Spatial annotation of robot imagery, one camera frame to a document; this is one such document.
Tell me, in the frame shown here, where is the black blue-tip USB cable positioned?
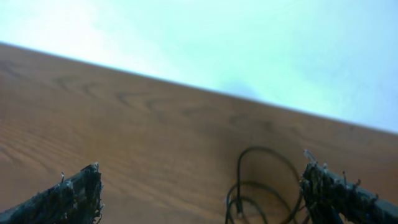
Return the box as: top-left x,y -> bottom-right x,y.
224,146 -> 310,224

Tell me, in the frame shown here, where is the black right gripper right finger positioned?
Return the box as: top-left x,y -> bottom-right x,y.
300,149 -> 397,224

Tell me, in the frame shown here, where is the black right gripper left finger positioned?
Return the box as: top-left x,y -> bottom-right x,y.
1,162 -> 104,224

